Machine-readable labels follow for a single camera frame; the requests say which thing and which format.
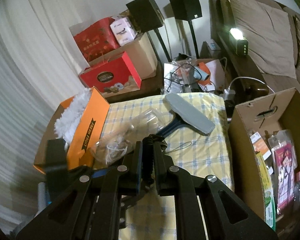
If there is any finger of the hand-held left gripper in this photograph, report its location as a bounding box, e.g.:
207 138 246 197
45 139 68 179

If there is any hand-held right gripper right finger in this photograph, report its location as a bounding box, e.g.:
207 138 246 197
152 141 279 240

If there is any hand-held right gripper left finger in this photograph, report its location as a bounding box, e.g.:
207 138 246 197
15 141 144 240

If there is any orange cardboard box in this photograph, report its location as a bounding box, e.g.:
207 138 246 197
33 86 111 174

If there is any clear plastic packaging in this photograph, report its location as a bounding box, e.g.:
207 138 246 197
91 107 177 165

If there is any white fluffy duster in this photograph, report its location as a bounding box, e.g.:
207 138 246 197
54 88 93 143

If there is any blue window wiper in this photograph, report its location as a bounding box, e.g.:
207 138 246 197
156 93 215 140

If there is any yellow blue checked tablecloth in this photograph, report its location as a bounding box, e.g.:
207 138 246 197
92 92 234 240

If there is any white curtain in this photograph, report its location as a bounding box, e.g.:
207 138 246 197
0 0 90 230

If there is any red gift box with window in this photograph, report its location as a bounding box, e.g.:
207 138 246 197
79 51 142 98

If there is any light blue hair dryer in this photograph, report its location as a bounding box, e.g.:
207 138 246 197
194 69 212 83

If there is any orange packet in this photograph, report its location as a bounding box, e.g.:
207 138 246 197
250 132 269 160

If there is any green yellow packet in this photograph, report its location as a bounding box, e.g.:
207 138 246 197
255 151 277 233

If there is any plain brown cardboard box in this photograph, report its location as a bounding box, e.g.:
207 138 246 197
69 10 158 80

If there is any red paper gift bag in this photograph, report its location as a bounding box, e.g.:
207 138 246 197
73 17 120 67

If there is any pink packaged item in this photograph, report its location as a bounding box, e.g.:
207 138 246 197
271 130 299 213

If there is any dark brown sofa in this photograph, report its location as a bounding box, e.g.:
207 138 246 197
208 0 300 98

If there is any small white box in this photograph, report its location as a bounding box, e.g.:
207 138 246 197
207 42 221 53

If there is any white tissue packet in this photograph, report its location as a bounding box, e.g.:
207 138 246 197
109 17 137 46

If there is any clear bottle with red cap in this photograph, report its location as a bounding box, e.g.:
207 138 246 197
294 171 300 205

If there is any lit power station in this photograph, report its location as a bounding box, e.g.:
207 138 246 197
228 27 248 55

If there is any black speaker on stand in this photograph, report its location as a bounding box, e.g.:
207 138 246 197
126 0 171 62
166 0 203 58

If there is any large beige cushion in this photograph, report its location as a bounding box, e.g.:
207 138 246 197
220 0 298 79

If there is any brown cardboard box with handle hole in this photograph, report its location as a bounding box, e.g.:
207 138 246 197
227 87 300 233

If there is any box of cables and clutter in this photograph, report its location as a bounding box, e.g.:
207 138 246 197
163 58 227 97

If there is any white charging cable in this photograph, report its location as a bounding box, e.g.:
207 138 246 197
222 76 275 100

